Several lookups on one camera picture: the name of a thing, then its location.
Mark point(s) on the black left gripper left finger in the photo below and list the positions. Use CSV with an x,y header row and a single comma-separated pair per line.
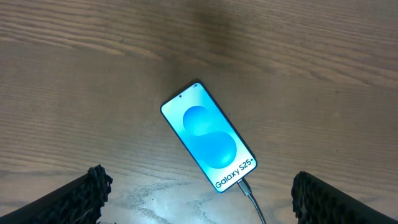
x,y
78,202

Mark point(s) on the blue Galaxy smartphone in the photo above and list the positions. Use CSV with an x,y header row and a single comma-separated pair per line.
x,y
208,135

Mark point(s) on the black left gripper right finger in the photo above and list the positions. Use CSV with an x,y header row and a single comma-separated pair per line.
x,y
315,201

